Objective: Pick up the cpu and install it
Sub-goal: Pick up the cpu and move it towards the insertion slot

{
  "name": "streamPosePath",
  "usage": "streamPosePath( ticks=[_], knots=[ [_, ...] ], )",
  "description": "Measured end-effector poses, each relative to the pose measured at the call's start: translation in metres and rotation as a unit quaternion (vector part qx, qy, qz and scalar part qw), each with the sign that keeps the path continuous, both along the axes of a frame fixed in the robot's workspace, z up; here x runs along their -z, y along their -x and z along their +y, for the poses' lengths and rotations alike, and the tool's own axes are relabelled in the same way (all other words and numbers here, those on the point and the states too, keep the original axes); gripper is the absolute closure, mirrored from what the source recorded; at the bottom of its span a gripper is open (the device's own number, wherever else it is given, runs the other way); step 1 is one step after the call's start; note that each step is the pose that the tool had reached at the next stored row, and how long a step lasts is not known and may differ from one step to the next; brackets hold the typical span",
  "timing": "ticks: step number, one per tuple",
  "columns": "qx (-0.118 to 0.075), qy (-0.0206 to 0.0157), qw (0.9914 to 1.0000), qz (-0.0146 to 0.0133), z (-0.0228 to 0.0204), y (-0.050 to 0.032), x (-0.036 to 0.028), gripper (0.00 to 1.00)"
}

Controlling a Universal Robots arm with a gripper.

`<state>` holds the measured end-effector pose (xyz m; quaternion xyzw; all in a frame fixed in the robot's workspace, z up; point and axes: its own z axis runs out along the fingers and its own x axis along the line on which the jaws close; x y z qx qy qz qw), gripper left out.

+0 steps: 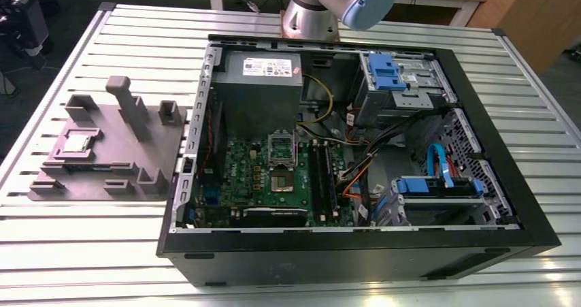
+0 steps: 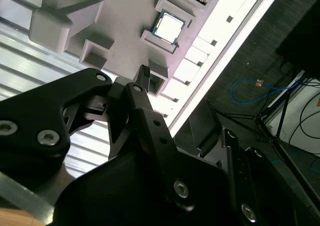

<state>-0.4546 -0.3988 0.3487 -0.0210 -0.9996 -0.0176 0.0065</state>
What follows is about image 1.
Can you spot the silver square CPU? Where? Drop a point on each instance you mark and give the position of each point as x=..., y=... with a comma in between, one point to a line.
x=77, y=144

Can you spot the CPU socket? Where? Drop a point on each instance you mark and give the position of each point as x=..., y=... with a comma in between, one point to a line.
x=285, y=181

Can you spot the grey parts rack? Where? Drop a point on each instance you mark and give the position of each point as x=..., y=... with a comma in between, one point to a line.
x=113, y=143

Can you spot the RAM stick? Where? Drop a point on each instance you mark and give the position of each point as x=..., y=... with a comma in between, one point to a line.
x=91, y=167

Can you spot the grey power supply unit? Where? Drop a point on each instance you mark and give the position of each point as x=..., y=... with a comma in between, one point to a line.
x=259, y=102

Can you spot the blue board connector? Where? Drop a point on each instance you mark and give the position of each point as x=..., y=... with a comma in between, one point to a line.
x=211, y=195

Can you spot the green motherboard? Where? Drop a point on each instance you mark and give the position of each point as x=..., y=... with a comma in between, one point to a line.
x=245, y=198

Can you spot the black RAM slot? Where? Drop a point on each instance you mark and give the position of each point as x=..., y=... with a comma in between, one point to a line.
x=329, y=177
x=316, y=177
x=335, y=181
x=320, y=181

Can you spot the black graphics card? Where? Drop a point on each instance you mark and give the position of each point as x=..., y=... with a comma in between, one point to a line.
x=272, y=216

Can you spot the silver drive cage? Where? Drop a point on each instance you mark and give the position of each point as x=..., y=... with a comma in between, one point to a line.
x=408, y=99

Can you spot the black open PC case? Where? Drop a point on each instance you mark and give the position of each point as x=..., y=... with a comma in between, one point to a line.
x=317, y=259

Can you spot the hard disk in blue carrier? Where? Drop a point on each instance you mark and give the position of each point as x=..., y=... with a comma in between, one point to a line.
x=415, y=186

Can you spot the perforated metal disk bay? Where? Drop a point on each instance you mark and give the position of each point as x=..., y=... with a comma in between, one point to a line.
x=445, y=206

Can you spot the brown wooden cabinet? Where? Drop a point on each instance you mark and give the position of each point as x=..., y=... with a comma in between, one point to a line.
x=536, y=21

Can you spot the blue plastic drive bracket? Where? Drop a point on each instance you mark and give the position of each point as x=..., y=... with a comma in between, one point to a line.
x=385, y=72

